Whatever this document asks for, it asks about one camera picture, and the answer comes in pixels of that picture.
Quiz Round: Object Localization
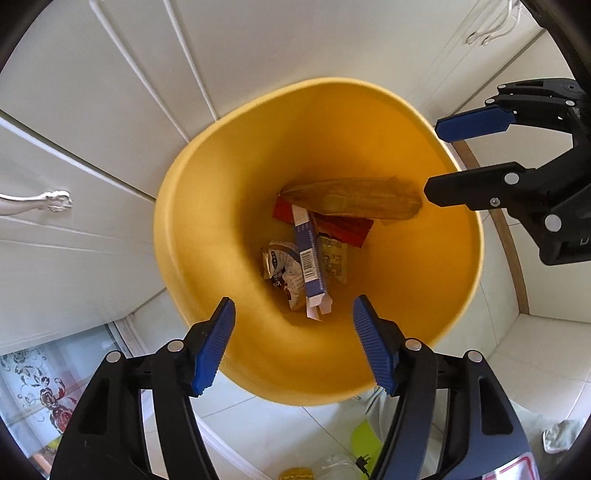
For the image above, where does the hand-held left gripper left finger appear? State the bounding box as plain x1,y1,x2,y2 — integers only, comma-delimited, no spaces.
49,296,237,480

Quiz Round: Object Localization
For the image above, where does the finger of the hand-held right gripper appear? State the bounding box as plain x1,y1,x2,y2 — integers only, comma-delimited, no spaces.
435,79,583,142
423,161,561,234

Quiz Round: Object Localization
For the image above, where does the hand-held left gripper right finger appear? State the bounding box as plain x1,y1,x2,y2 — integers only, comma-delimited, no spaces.
352,294,542,480

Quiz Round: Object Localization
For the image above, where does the pale yellow snack wrapper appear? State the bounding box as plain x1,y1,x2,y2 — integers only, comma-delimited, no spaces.
318,234,349,284

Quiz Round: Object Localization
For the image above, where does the blue toothpaste box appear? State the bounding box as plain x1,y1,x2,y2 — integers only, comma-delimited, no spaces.
291,204,334,320

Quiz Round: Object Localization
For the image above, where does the silver wrapper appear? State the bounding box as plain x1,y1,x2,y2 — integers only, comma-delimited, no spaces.
262,241,308,312

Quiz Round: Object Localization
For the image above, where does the red foil packet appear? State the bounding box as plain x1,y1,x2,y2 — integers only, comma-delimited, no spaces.
273,196,375,248

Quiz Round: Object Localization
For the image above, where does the yellow plastic bin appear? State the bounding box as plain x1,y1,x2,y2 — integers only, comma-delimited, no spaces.
153,78,485,408

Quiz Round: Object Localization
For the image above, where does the green plastic piece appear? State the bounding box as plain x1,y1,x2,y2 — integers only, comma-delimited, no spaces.
352,419,384,468

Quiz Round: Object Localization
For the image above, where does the floral glass door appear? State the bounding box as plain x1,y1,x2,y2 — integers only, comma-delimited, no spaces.
0,320,141,467

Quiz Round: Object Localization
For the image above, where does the white rag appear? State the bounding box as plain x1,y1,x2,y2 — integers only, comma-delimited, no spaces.
542,419,583,454

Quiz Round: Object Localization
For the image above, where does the white cabinet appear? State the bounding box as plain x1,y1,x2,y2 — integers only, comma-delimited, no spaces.
0,0,571,354

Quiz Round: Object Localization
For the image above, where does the silver cabinet handle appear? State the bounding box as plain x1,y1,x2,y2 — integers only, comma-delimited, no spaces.
465,0,525,47
0,189,75,216

